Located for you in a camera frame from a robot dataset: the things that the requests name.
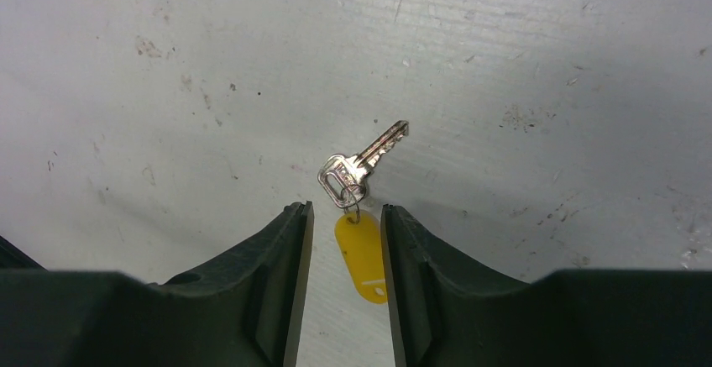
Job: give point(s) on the key with yellow tag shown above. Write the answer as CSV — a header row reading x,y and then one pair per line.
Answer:
x,y
357,231

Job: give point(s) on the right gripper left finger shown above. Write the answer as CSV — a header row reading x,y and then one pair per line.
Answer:
x,y
243,307

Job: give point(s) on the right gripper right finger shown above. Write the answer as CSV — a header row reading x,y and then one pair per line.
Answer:
x,y
448,309

